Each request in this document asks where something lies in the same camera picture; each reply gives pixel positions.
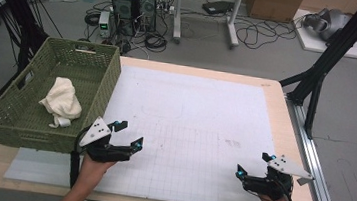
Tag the white desk leg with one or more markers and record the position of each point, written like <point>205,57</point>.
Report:
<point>178,13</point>
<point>234,22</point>

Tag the white power supply unit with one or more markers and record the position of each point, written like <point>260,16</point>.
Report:
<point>104,24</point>

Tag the cream printed towel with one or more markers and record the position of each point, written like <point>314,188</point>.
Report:
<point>62,100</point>

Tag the white floor board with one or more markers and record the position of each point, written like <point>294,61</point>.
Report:
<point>313,44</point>

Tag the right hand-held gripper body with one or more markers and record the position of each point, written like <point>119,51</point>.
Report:
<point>271,185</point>

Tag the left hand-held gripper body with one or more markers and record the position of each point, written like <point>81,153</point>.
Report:
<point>107,151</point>

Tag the white grid mat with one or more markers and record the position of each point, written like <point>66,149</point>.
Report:
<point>181,114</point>

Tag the black flat device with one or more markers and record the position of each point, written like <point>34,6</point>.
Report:
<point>217,7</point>

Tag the green woven basket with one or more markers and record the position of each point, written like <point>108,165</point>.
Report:
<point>69,72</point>

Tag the small grey bracket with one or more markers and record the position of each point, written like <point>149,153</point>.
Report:
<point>302,181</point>

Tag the large black computer tower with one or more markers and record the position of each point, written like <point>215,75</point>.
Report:
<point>124,4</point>

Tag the aluminium rail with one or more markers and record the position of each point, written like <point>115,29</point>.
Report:
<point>316,168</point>

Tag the person's left hand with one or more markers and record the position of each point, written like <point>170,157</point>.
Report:
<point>93,170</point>

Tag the brown cardboard box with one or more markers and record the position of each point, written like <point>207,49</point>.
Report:
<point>273,5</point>

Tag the white power strip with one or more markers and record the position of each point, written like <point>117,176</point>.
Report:
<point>166,9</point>

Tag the grey headset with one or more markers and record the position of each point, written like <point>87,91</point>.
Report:
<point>328,24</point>

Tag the slim black computer tower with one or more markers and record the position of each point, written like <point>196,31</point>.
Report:
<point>147,6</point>

